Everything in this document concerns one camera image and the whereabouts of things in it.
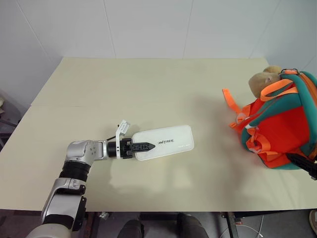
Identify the tan plush toy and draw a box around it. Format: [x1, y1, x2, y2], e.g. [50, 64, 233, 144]
[248, 65, 283, 96]

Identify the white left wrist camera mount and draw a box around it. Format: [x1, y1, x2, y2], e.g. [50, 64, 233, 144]
[115, 119, 132, 160]

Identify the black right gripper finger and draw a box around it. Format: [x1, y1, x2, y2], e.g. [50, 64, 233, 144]
[286, 153, 317, 180]

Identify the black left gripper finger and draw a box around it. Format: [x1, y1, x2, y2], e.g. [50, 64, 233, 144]
[131, 141, 156, 153]

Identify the white rectangular box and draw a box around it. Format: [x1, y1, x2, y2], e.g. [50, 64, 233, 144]
[132, 124, 195, 162]

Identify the dark rounded shape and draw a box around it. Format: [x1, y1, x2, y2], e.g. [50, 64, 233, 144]
[118, 219, 145, 238]
[176, 212, 204, 238]

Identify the black table leg frame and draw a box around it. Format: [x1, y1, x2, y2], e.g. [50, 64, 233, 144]
[221, 211, 250, 238]
[84, 211, 110, 238]

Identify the white floor cable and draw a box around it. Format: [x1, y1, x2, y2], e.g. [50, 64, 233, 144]
[219, 217, 264, 238]

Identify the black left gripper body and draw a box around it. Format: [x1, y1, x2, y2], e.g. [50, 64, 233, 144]
[120, 139, 136, 159]

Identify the orange and teal backpack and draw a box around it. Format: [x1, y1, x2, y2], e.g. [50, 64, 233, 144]
[221, 68, 317, 172]

